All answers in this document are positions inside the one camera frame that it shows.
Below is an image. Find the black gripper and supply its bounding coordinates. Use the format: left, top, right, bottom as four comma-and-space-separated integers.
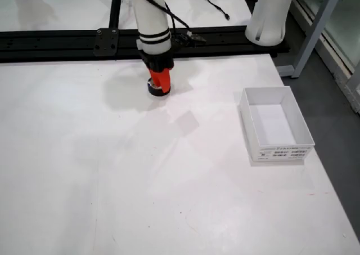
139, 50, 175, 96

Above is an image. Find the black tape roll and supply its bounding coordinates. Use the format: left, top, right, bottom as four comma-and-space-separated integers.
146, 79, 170, 97

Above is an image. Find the white arm carrying red gripper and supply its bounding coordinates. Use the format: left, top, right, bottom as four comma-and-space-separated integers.
131, 0, 172, 55

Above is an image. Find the white rectangular bin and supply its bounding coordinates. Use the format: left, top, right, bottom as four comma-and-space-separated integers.
238, 86, 316, 165

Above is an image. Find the black cable on gripper arm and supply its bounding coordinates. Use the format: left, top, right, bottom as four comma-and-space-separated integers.
130, 0, 208, 53

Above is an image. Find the black bracket plate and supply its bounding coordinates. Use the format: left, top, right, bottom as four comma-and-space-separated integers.
93, 28, 118, 56

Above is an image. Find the black upright post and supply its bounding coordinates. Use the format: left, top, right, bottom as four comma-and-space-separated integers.
108, 0, 125, 30

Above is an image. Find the black loose cable with plug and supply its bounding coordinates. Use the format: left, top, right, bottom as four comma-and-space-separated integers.
161, 0, 232, 21

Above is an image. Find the black aluminium rail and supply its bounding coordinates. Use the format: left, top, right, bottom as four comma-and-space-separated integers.
0, 25, 291, 64

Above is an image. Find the grey glass partition frame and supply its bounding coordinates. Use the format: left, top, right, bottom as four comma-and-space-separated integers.
277, 0, 360, 109

